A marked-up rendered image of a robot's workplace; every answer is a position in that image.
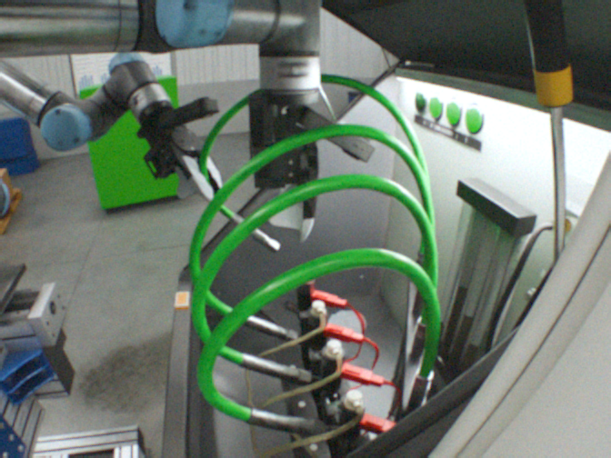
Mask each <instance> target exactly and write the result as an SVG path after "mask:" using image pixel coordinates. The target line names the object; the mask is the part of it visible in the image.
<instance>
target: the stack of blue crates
mask: <svg viewBox="0 0 611 458"><path fill-rule="evenodd" d="M31 132H32V131H31V127H30V123H29V122H28V121H27V120H25V119H24V118H23V117H21V116H18V117H12V118H7V119H2V120H0V170H1V169H7V172H8V175H9V176H14V175H20V174H31V173H32V172H33V171H34V170H35V169H36V168H38V167H39V166H40V164H39V161H38V157H37V152H36V150H35V147H34V143H33V138H32V135H31ZM29 133H30V134H29Z"/></svg>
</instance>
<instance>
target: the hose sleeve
mask: <svg viewBox="0 0 611 458"><path fill-rule="evenodd" d="M243 220H244V219H243V218H242V217H241V216H239V215H238V214H234V215H233V216H232V218H231V219H230V223H232V224H233V225H234V226H238V225H239V224H240V223H241V222H242V221H243ZM249 236H250V237H252V238H253V239H255V240H256V241H257V242H259V243H260V244H261V245H263V246H264V247H265V248H267V247H268V245H270V244H271V242H272V239H271V238H270V237H268V236H267V235H266V234H264V233H263V232H261V231H259V230H258V229H256V230H255V231H253V232H252V233H251V234H250V235H249Z"/></svg>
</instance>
